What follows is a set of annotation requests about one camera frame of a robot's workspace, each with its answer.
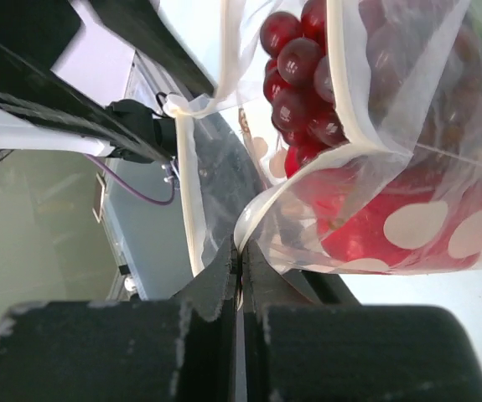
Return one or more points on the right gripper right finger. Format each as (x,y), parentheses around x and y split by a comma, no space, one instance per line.
(335,349)

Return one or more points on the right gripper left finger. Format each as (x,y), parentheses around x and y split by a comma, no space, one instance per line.
(179,349)

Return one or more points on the clear zip top bag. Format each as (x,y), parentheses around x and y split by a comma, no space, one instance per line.
(224,36)

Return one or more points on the dark purple grape bunch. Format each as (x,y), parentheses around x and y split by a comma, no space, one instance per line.
(298,82)

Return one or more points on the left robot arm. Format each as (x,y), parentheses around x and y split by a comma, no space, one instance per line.
(33,36)

